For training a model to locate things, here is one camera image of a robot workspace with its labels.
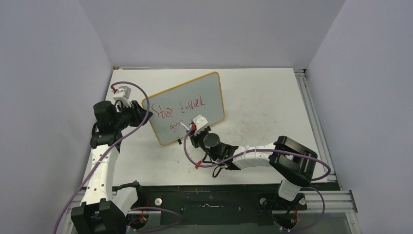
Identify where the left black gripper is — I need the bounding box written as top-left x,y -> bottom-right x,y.
113,100 -> 152,131

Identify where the red white marker pen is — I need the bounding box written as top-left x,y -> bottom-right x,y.
180,122 -> 191,131

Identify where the yellow framed whiteboard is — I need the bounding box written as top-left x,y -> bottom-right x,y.
141,72 -> 225,146

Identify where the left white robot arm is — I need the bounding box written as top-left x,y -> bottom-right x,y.
71,100 -> 152,234

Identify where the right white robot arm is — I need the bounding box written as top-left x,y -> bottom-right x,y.
186,129 -> 319,209

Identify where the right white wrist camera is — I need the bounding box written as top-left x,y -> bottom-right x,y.
192,115 -> 209,135

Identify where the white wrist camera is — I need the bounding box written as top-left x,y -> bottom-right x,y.
113,86 -> 132,108
192,115 -> 209,135

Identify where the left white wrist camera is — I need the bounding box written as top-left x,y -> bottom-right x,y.
113,86 -> 132,108

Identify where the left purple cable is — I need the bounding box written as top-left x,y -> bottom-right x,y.
53,81 -> 150,234

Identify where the purple cable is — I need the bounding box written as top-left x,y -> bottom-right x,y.
183,129 -> 332,181
53,81 -> 150,234

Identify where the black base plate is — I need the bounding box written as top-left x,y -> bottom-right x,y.
132,184 -> 307,225

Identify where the aluminium side rail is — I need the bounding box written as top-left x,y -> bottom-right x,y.
294,69 -> 329,155

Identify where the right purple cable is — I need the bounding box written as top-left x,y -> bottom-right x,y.
183,129 -> 332,181

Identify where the aluminium frame rail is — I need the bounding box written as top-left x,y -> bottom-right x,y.
66,190 -> 358,214

